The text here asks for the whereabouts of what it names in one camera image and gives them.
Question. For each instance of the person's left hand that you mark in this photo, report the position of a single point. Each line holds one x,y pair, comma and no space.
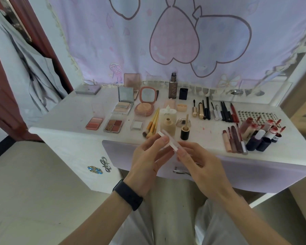
145,165

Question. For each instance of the person's right hand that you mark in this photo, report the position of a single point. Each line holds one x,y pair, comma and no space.
209,173

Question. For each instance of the pink concealer tube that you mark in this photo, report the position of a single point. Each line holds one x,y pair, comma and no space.
227,142

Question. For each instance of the purple drawer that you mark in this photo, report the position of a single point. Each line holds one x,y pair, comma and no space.
244,173

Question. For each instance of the beige cap lip wand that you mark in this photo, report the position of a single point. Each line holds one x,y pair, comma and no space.
232,142

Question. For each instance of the clear square palette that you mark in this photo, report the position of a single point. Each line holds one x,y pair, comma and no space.
137,125

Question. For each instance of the red applicator wand silver cap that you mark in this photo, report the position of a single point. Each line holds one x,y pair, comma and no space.
243,149

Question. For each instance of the foundation bottle black cap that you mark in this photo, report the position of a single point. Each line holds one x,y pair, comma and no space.
168,127

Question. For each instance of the black cap beige wand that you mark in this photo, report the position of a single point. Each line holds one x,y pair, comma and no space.
185,135

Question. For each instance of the silver square palette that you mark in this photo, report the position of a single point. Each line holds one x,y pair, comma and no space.
113,126

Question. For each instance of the navy cosmetic tube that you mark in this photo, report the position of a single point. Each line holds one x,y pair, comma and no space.
253,144

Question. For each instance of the clear dome bottle cap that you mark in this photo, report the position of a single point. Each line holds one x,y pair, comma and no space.
179,122

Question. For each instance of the beige tube black cap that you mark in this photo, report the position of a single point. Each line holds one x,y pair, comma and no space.
248,132

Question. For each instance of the peach round powder puff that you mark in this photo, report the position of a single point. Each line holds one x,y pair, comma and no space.
144,107

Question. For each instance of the short black makeup pencil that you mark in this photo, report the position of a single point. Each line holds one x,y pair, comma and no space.
224,114

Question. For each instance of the red pencil cap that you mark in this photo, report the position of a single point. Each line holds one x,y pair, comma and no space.
236,119

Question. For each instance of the gold cap mascara wand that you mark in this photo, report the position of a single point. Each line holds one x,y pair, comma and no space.
194,113

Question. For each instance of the long black makeup pencil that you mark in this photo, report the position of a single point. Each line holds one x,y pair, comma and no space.
208,109

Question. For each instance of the red makeup pencil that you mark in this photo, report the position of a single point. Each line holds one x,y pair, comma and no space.
234,112

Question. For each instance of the pink blush compact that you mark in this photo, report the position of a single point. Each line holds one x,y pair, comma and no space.
94,123

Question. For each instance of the small orange sponge holder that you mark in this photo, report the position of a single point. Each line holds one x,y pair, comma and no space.
181,107

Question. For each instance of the pink rounded compact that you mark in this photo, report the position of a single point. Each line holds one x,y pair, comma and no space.
148,94

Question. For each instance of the small grey square palette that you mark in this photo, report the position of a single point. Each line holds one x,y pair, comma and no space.
126,94

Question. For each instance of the false eyelash tray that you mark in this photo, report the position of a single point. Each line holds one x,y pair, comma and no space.
257,116

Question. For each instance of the small pale tube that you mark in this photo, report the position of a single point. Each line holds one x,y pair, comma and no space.
272,132

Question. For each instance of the dark square foundation bottle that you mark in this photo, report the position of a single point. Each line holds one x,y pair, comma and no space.
173,90

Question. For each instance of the black square bottle cap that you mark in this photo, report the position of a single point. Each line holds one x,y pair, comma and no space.
183,94

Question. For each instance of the brown blush palette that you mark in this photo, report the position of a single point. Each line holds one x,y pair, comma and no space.
132,80

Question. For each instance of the large grey square palette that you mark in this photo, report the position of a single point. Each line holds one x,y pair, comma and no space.
88,89

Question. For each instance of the person's left forearm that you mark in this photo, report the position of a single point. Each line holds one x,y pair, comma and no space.
97,224

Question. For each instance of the white dressing table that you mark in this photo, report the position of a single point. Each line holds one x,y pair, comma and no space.
71,117

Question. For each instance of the black smartwatch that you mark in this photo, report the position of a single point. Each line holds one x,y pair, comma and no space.
128,195

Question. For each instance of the blue shiny cabinet sticker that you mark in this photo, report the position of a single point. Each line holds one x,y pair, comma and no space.
94,170

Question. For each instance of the silver oval metal fitting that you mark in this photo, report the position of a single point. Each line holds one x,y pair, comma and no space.
236,92
258,93

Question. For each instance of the pink cartoon cloth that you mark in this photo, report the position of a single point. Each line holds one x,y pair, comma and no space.
104,48

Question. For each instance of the white hanging garment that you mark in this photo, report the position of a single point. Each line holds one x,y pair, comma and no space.
15,73

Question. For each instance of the dark red wooden door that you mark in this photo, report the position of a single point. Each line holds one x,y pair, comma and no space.
0,99

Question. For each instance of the wooden bed frame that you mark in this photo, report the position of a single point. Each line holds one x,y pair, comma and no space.
301,104

